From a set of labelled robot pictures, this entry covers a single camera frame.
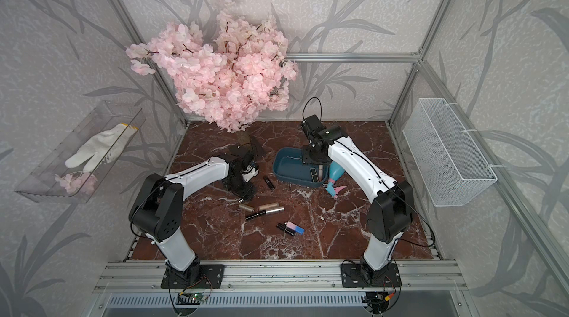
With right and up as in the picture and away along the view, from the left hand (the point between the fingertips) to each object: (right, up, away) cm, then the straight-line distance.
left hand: (245, 194), depth 90 cm
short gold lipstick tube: (+1, -5, -2) cm, 5 cm away
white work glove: (-38, +20, -23) cm, 49 cm away
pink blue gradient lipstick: (+20, -11, -7) cm, 24 cm away
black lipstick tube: (+17, -11, -7) cm, 22 cm away
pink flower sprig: (-39, +11, -31) cm, 51 cm away
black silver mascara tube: (+13, -6, -4) cm, 15 cm away
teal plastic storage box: (+17, +9, +13) cm, 24 cm away
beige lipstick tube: (+9, -5, -1) cm, 10 cm away
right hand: (+26, +15, -6) cm, 31 cm away
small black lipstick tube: (+9, +4, +6) cm, 11 cm away
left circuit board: (-13, -30, -19) cm, 38 cm away
